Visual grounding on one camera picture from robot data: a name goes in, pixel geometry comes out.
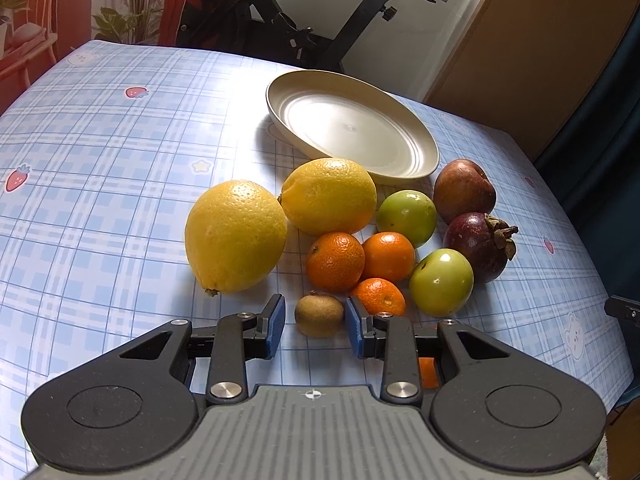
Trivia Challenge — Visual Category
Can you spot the brown wooden cabinet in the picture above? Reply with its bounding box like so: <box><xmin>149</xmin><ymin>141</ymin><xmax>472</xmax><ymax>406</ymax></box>
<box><xmin>424</xmin><ymin>0</ymin><xmax>639</xmax><ymax>158</ymax></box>

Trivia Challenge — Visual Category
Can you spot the purple mangosteen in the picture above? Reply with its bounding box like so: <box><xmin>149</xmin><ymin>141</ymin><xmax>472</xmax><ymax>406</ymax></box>
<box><xmin>442</xmin><ymin>212</ymin><xmax>518</xmax><ymax>283</ymax></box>

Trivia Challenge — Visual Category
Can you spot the green round fruit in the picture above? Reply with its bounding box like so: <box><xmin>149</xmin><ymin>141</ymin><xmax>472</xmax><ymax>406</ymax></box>
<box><xmin>375</xmin><ymin>190</ymin><xmax>437</xmax><ymax>248</ymax></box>
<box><xmin>409</xmin><ymin>248</ymin><xmax>474</xmax><ymax>318</ymax></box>

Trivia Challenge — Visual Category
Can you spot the brown kiwi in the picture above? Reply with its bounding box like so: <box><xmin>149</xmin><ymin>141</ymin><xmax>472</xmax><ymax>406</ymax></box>
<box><xmin>294</xmin><ymin>292</ymin><xmax>344</xmax><ymax>338</ymax></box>

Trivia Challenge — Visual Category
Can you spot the large yellow lemon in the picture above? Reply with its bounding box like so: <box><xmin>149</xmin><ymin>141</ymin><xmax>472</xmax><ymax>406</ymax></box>
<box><xmin>184</xmin><ymin>180</ymin><xmax>288</xmax><ymax>296</ymax></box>

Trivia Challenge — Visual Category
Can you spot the red plant backdrop poster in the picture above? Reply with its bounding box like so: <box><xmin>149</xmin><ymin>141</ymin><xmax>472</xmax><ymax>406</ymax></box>
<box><xmin>1</xmin><ymin>0</ymin><xmax>186</xmax><ymax>110</ymax></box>

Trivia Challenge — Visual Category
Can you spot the blue plaid tablecloth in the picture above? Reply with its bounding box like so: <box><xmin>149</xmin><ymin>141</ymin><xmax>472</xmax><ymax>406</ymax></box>
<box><xmin>1</xmin><ymin>41</ymin><xmax>634</xmax><ymax>479</ymax></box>

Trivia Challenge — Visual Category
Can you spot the beige round plate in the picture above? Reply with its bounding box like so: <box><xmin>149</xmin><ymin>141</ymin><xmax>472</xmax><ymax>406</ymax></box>
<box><xmin>266</xmin><ymin>70</ymin><xmax>439</xmax><ymax>183</ymax></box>

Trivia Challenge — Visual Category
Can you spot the orange mandarin under gripper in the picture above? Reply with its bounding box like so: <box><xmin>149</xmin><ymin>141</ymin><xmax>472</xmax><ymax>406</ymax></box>
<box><xmin>419</xmin><ymin>358</ymin><xmax>439</xmax><ymax>389</ymax></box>

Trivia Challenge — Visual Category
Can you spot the small orange mandarin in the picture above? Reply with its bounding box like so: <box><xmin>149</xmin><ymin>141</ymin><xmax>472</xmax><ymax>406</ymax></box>
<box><xmin>349</xmin><ymin>278</ymin><xmax>407</xmax><ymax>316</ymax></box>

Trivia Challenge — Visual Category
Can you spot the black exercise bike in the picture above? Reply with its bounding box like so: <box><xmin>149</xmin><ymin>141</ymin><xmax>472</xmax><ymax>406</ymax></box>
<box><xmin>176</xmin><ymin>0</ymin><xmax>448</xmax><ymax>73</ymax></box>

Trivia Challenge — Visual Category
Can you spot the red passion fruit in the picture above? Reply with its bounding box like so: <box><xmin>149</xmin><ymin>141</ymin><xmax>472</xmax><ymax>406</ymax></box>
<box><xmin>433</xmin><ymin>158</ymin><xmax>497</xmax><ymax>224</ymax></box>

